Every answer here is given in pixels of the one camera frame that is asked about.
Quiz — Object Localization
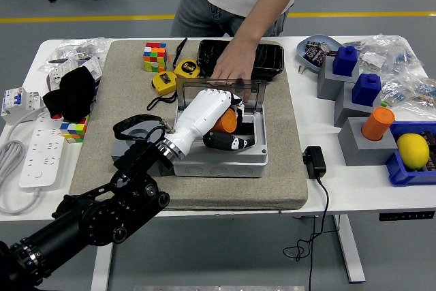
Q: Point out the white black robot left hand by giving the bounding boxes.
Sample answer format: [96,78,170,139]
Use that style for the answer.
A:
[166,89,258,162]

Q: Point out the person's left hand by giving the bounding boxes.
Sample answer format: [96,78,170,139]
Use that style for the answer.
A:
[211,37,262,103]

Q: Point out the orange cylinder battery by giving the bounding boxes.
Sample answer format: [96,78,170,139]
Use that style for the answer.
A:
[360,106,396,142]
[211,108,238,134]

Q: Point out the smoky transparent box lid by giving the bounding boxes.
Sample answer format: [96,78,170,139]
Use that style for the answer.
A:
[175,78,267,114]

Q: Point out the grey electrical junction box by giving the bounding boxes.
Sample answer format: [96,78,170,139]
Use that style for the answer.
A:
[169,108,269,179]

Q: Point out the black crackled plastic tray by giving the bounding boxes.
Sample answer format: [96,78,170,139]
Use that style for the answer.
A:
[196,39,285,82]

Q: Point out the yellow tape measure black label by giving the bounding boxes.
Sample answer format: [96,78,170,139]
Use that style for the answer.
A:
[173,58,201,84]

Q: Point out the light blue bowl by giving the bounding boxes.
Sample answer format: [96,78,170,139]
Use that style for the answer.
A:
[296,34,343,74]

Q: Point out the colourful puzzle cube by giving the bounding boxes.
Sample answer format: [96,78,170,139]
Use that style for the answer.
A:
[142,42,170,73]
[59,114,91,144]

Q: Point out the grey block with round hole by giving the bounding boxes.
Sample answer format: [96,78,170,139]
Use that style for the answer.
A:
[111,126,173,178]

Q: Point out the grey-brown fabric mat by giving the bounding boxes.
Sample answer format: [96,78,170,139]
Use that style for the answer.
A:
[68,39,309,212]

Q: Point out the dark snack packets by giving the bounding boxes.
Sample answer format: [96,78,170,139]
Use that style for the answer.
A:
[304,40,337,66]

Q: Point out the grey block holder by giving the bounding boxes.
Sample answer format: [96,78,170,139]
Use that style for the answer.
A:
[333,82,382,127]
[337,117,399,167]
[317,55,360,102]

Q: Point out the blue plastic block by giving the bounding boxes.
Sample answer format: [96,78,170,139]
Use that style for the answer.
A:
[332,45,359,77]
[351,72,382,107]

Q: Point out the black power adapter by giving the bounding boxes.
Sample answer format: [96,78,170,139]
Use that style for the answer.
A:
[302,145,327,180]

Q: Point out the black cloth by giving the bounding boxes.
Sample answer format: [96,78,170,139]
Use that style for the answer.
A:
[42,67,97,122]

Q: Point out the clear bag of parts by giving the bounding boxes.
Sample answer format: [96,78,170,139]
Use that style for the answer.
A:
[37,37,112,74]
[347,33,425,76]
[379,74,436,121]

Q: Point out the white socket package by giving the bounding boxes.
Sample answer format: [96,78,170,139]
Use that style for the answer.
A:
[46,56,103,93]

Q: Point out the white power strip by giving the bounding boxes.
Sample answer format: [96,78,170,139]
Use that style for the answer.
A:
[18,112,69,189]

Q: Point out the white table leg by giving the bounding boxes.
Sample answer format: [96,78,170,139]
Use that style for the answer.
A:
[332,214,367,284]
[90,243,115,291]

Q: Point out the white circuit breaker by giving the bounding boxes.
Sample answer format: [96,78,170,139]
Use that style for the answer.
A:
[1,87,45,125]

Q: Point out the blue plastic bin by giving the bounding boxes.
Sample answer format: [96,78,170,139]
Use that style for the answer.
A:
[384,121,436,188]

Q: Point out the yellow lemon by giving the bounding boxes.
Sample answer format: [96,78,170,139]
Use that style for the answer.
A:
[396,133,431,171]

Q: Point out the dark cylinders in bin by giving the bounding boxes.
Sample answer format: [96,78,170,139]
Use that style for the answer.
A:
[421,129,436,172]

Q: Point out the black table control panel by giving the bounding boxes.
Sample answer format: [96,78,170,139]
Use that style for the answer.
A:
[378,210,436,222]

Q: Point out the yellow tape measure with strap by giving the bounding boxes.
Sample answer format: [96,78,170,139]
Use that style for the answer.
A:
[146,70,183,111]

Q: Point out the black strap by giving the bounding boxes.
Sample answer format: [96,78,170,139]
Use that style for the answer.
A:
[172,37,189,69]

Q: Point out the black adapter cord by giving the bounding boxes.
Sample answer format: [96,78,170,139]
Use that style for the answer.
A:
[283,177,330,291]

